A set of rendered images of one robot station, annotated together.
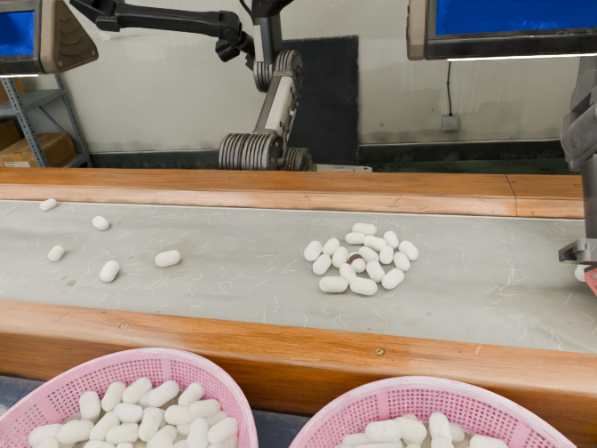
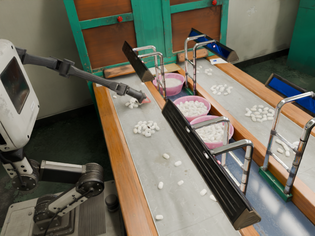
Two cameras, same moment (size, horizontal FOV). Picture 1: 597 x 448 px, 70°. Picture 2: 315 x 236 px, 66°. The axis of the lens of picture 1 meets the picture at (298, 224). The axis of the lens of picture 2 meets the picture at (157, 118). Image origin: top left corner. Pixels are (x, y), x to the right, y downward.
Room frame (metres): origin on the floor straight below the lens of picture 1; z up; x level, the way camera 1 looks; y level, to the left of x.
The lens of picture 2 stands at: (1.01, 1.04, 1.68)
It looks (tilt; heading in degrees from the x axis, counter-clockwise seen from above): 35 degrees down; 242
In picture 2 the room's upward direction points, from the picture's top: 7 degrees counter-clockwise
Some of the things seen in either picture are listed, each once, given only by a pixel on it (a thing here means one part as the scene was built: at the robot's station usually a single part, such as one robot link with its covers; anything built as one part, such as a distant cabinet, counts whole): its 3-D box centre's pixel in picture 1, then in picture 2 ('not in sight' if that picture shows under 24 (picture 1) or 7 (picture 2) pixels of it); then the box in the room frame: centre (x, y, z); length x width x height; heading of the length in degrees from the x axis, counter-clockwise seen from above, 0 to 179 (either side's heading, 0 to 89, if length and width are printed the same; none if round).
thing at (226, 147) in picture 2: not in sight; (216, 173); (0.50, 0.55, 0.90); 0.20 x 0.19 x 0.45; 76
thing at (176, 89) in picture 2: not in sight; (168, 84); (0.03, -0.51, 0.72); 0.27 x 0.27 x 0.10
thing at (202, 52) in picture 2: not in sight; (192, 54); (-0.36, -0.69, 0.83); 0.30 x 0.06 x 0.07; 166
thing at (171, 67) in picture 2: not in sight; (160, 70); (-0.02, -0.72, 0.77); 0.33 x 0.15 x 0.01; 166
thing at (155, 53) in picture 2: not in sight; (149, 79); (0.27, -0.39, 0.90); 0.20 x 0.19 x 0.45; 76
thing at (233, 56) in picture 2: not in sight; (210, 42); (-0.20, -0.28, 1.08); 0.62 x 0.08 x 0.07; 76
